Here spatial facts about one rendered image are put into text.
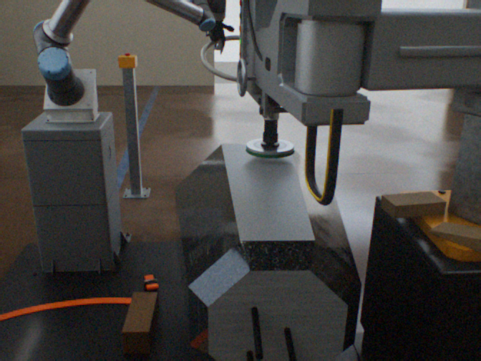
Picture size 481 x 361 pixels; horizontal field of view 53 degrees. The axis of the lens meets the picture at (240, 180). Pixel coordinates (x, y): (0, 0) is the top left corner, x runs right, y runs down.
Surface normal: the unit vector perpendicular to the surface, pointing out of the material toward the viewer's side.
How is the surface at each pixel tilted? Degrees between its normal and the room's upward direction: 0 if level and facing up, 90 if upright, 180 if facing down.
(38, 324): 0
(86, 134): 90
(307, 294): 90
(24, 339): 0
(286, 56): 90
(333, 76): 90
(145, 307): 0
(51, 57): 50
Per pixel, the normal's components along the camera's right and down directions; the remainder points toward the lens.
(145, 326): 0.01, -0.93
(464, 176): -0.83, 0.19
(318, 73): -0.46, 0.32
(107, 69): 0.08, 0.36
